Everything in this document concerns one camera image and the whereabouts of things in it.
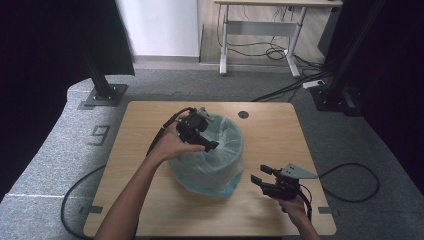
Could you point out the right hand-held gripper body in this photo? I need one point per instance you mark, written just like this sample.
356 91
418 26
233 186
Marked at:
285 188

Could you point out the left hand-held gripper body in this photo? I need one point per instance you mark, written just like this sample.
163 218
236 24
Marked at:
193 128

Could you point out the white plastic bag blue band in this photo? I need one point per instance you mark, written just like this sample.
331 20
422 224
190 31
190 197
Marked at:
223 146

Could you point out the green plastic bin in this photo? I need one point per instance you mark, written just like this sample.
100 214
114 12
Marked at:
206 173

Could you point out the person's right hand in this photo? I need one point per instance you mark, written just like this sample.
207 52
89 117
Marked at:
295 208

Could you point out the person's left hand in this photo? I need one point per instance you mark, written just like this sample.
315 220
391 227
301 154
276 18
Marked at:
170 145

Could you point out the black stand with grey base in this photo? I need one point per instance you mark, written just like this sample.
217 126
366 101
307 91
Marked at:
105 95

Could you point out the white power strip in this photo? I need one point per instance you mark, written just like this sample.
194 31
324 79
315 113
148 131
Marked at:
313 84

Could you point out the black curtain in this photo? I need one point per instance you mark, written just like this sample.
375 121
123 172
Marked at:
50 66
393 83

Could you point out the white metal frame desk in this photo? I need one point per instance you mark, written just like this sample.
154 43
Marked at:
260 28

